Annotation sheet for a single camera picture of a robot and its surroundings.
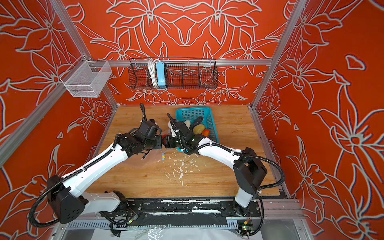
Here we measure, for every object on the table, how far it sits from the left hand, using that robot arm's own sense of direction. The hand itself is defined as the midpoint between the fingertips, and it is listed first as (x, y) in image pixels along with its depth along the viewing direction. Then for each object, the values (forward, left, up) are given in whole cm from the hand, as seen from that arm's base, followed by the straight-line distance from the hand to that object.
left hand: (161, 140), depth 78 cm
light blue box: (+37, +5, +16) cm, 40 cm away
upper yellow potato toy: (+19, -20, -14) cm, 31 cm away
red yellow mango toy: (+17, -25, -15) cm, 33 cm away
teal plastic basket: (+31, -14, -13) cm, 36 cm away
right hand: (0, 0, -2) cm, 2 cm away
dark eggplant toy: (+26, -17, -16) cm, 35 cm away
